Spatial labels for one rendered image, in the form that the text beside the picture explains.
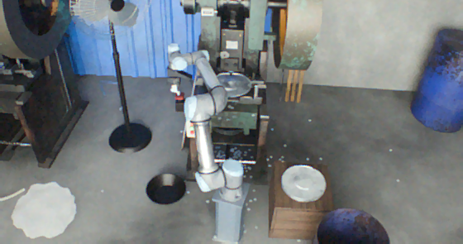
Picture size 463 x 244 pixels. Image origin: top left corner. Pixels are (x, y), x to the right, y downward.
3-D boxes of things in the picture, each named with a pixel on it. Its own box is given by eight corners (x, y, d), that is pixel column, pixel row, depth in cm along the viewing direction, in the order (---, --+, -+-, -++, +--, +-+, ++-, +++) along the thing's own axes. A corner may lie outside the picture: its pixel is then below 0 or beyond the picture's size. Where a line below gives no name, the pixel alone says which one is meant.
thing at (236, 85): (251, 98, 231) (251, 96, 231) (207, 97, 232) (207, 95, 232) (251, 74, 254) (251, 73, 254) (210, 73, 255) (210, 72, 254)
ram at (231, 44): (241, 72, 236) (244, 31, 218) (219, 70, 236) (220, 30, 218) (242, 59, 250) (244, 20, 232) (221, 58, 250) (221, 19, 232)
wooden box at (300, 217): (322, 241, 237) (335, 210, 215) (268, 237, 238) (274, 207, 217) (317, 196, 268) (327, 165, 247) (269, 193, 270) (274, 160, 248)
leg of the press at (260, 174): (267, 185, 276) (282, 88, 221) (252, 184, 276) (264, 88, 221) (263, 112, 349) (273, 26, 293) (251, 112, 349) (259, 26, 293)
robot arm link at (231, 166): (245, 184, 204) (247, 169, 196) (224, 191, 200) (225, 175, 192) (237, 170, 213) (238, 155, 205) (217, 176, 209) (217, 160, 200)
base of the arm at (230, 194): (240, 203, 206) (241, 193, 199) (215, 197, 209) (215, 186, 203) (247, 185, 217) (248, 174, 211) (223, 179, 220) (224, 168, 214)
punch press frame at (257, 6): (255, 164, 272) (273, -10, 189) (198, 161, 272) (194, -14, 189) (253, 102, 334) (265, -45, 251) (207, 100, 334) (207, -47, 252)
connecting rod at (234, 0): (241, 41, 225) (244, -10, 204) (221, 40, 225) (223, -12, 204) (241, 28, 242) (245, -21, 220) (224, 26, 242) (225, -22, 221)
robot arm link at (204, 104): (227, 189, 197) (214, 94, 182) (202, 197, 192) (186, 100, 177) (220, 181, 208) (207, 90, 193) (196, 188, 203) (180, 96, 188)
